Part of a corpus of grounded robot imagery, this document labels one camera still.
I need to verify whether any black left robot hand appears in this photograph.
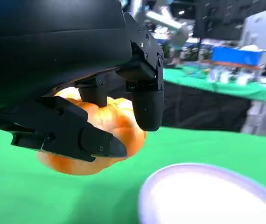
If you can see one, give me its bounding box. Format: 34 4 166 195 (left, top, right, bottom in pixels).
0 0 165 163

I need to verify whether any orange and white bread roll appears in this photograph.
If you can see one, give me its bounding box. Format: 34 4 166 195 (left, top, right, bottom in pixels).
36 86 147 176

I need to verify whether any black workshop table skirt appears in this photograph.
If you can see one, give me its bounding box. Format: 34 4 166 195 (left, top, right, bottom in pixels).
107 80 252 133

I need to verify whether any green cloth on workshop table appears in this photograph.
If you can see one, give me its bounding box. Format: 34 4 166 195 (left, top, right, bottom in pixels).
163 66 266 101

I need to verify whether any blue storage bin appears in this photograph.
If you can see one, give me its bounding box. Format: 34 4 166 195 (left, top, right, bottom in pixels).
211 46 264 67

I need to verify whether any lilac plate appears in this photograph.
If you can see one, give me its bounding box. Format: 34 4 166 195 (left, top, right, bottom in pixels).
138 162 266 224

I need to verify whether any black wall panel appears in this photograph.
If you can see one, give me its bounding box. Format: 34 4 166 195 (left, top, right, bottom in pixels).
192 0 266 40

